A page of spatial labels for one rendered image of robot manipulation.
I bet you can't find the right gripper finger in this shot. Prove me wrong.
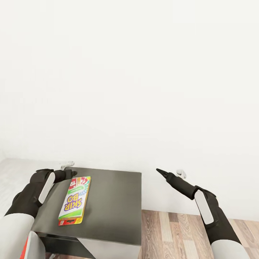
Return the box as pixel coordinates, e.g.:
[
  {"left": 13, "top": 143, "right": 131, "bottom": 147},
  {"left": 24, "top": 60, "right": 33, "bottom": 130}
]
[{"left": 156, "top": 168, "right": 170, "bottom": 178}]

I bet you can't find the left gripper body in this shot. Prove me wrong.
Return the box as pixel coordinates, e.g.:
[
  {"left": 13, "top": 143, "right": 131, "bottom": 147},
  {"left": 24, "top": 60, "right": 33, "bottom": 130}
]
[{"left": 56, "top": 170, "right": 72, "bottom": 183}]

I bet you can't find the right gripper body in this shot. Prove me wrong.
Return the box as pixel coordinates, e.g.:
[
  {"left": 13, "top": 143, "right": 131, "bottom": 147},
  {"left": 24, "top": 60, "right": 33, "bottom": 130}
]
[{"left": 166, "top": 172, "right": 188, "bottom": 194}]

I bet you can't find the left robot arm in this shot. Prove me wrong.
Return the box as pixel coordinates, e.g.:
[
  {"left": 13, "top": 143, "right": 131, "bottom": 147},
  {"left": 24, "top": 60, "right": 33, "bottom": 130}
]
[{"left": 0, "top": 160, "right": 77, "bottom": 259}]

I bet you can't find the board game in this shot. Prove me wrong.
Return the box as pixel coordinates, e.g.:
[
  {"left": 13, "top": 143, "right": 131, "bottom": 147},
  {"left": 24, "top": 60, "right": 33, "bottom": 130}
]
[{"left": 58, "top": 176, "right": 91, "bottom": 226}]

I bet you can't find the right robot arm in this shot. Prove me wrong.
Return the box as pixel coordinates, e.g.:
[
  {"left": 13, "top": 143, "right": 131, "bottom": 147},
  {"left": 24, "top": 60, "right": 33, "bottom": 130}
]
[{"left": 156, "top": 168, "right": 250, "bottom": 259}]

